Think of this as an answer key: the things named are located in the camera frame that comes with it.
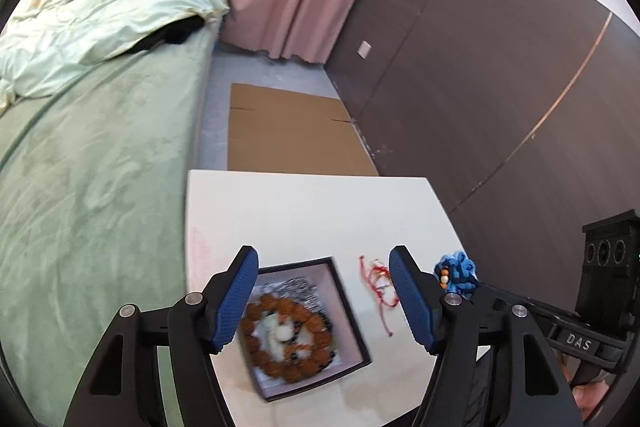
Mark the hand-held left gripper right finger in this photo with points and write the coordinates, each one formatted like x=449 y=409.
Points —
x=415 y=302

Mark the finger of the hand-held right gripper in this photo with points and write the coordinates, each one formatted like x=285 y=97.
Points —
x=542 y=309

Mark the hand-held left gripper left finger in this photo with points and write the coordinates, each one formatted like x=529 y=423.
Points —
x=230 y=302

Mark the black box with white inside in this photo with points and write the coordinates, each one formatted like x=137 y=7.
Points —
x=345 y=352

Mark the person's right hand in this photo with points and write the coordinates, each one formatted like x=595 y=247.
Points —
x=590 y=402

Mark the white low table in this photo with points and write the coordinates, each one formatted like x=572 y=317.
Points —
x=300 y=217

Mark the green bedsheet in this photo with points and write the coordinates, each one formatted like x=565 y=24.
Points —
x=100 y=207

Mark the flat cardboard sheet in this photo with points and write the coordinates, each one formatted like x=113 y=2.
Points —
x=290 y=132

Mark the black garment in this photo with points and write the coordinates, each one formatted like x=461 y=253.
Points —
x=175 y=32

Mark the pale crumpled duvet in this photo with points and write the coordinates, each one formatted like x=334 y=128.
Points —
x=90 y=27

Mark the white wall socket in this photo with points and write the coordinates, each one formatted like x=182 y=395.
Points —
x=365 y=50

